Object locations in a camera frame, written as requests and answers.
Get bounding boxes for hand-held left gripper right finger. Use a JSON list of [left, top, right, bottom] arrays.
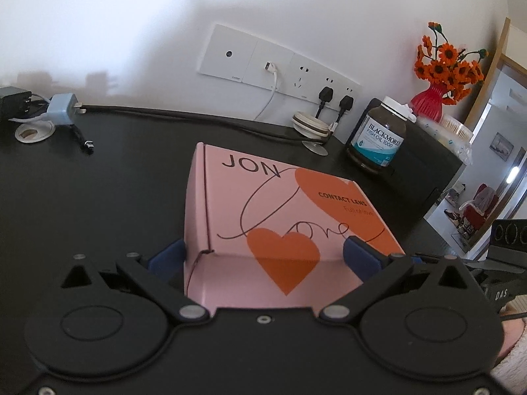
[[320, 239, 470, 324]]

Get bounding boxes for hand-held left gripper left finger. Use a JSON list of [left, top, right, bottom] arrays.
[[60, 237, 208, 324]]

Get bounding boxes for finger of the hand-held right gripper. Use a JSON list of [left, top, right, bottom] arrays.
[[405, 254, 444, 266]]

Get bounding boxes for pink cardboard box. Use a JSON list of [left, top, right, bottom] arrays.
[[183, 142, 406, 311]]

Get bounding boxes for person's right forearm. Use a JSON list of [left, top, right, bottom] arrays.
[[492, 325, 527, 393]]

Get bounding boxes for black desktop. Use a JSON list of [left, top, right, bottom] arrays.
[[0, 105, 501, 309]]

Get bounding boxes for person's right hand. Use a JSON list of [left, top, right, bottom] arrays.
[[500, 296, 527, 358]]

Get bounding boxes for wooden framed mirror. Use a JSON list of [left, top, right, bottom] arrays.
[[424, 18, 527, 256]]

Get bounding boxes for brown supplement bottle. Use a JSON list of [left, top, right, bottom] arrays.
[[346, 95, 412, 173]]

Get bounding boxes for cotton swab box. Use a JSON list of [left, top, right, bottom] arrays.
[[416, 115, 474, 161]]

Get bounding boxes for beige suction cup holder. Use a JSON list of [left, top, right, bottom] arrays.
[[291, 111, 335, 156]]

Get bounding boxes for red vase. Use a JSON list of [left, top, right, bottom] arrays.
[[409, 83, 445, 122]]

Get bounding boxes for silver desk grommet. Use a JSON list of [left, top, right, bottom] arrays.
[[14, 121, 56, 145]]

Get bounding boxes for light blue charger plug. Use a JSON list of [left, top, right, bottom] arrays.
[[47, 94, 87, 125]]

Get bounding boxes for orange artificial flowers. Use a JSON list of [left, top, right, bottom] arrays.
[[413, 21, 488, 105]]

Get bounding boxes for black power adapter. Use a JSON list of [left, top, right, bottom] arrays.
[[0, 86, 33, 121]]

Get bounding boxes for thin black USB cable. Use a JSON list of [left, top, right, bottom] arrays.
[[68, 124, 95, 154]]

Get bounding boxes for white USB cable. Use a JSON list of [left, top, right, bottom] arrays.
[[251, 62, 283, 122]]

